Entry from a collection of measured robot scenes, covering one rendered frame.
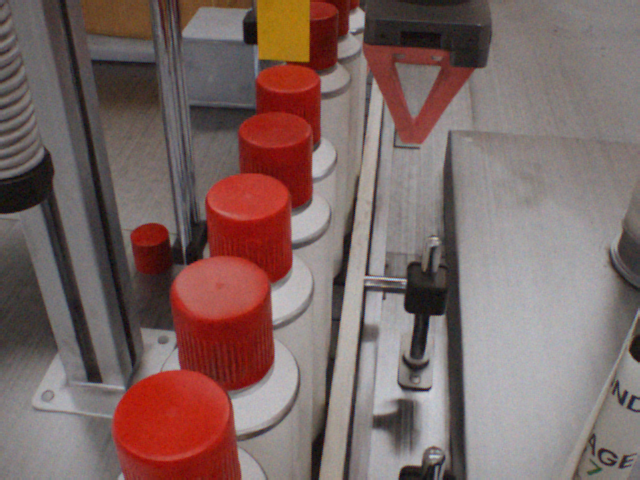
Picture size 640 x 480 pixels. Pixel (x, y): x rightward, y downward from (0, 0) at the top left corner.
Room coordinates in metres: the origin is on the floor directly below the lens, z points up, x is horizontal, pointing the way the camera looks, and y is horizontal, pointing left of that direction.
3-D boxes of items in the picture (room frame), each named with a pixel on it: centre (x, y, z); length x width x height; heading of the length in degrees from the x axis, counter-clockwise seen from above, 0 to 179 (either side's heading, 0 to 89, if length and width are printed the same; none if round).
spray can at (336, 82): (0.43, 0.01, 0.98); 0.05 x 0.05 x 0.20
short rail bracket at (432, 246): (0.38, -0.07, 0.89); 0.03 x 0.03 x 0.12; 84
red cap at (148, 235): (0.49, 0.15, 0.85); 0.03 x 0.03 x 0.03
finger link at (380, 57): (0.41, -0.06, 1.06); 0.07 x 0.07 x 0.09; 84
